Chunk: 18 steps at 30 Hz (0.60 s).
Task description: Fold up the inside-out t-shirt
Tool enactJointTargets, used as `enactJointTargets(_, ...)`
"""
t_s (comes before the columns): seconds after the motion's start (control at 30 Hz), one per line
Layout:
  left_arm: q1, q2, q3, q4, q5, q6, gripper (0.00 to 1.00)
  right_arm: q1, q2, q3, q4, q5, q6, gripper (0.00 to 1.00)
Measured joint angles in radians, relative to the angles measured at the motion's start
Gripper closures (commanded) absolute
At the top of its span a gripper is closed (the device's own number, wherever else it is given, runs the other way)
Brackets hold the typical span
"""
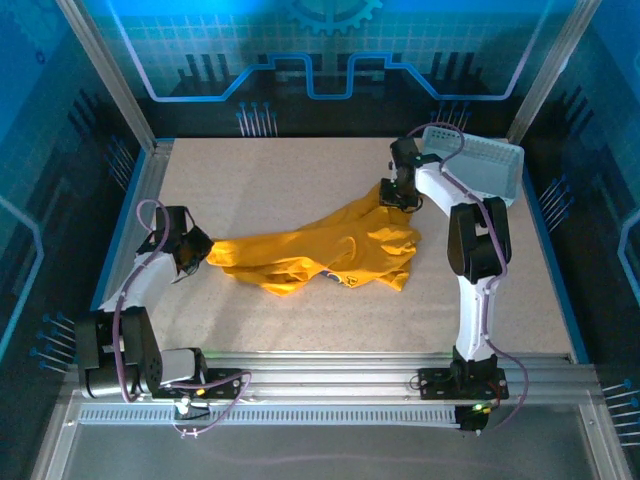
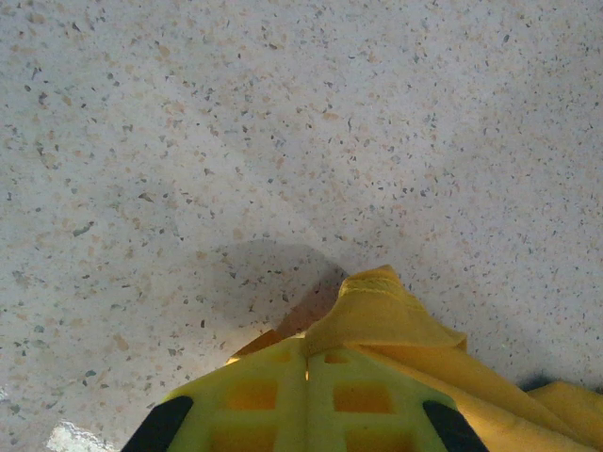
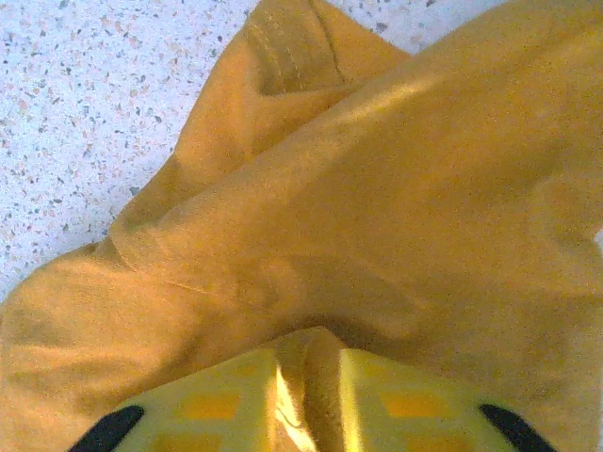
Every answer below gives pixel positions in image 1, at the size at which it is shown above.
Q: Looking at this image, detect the yellow t-shirt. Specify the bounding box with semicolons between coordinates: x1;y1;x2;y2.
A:
206;182;424;297

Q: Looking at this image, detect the grey-blue perforated plastic basket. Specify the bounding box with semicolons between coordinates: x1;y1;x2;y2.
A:
419;125;525;209

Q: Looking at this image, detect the black controller box with LEDs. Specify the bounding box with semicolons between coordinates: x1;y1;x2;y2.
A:
454;403;489;435

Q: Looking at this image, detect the grey metal lower shelf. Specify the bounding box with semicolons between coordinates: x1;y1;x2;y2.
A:
29;392;634;480

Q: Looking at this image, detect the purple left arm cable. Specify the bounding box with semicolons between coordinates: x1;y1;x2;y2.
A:
113;199;251;440

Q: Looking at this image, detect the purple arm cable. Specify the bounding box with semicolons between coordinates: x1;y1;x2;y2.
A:
405;122;530;436
113;199;251;440

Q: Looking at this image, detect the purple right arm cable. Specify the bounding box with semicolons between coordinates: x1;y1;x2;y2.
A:
405;122;530;436

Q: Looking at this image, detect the aluminium side rail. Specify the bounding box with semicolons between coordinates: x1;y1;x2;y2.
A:
83;138;175;364

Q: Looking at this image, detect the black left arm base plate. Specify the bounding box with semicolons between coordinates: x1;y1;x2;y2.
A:
152;367;241;401

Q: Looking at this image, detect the aluminium frame beam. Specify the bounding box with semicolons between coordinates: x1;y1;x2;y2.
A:
64;349;601;404

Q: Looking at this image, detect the aluminium frame post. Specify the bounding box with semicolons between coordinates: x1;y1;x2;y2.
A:
55;0;160;152
508;0;605;144

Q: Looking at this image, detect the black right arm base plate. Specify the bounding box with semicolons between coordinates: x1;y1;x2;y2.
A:
417;367;510;401

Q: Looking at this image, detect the grey slotted cable duct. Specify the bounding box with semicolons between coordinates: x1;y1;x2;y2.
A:
78;403;461;427

